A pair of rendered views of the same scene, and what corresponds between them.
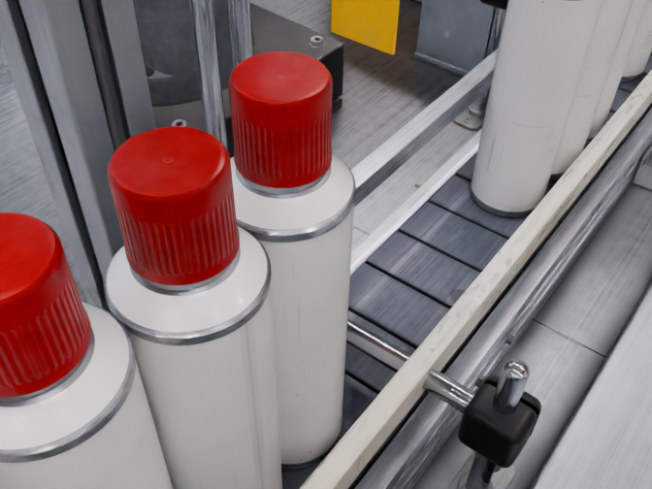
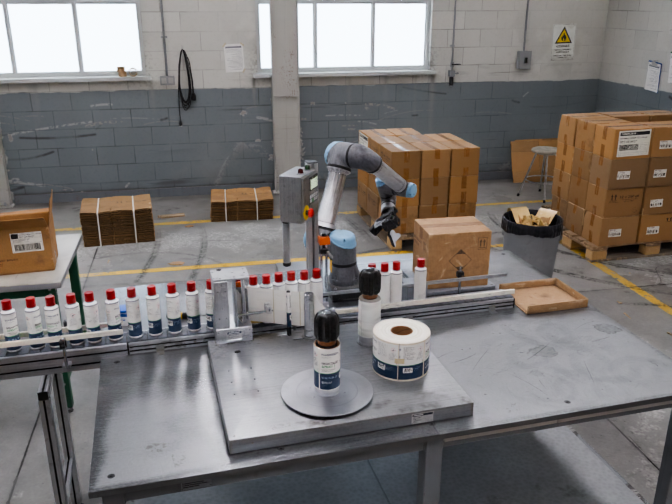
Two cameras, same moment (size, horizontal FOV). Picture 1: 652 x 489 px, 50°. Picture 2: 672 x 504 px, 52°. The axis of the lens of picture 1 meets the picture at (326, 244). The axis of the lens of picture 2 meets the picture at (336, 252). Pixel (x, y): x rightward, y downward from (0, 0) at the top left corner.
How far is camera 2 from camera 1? 2.63 m
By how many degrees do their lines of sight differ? 40
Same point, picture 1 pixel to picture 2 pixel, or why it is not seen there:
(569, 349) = not seen: hidden behind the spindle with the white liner
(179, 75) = (339, 281)
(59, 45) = (309, 265)
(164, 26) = (339, 273)
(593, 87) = (383, 293)
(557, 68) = not seen: hidden behind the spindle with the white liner
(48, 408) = (290, 282)
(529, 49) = not seen: hidden behind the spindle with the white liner
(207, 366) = (301, 287)
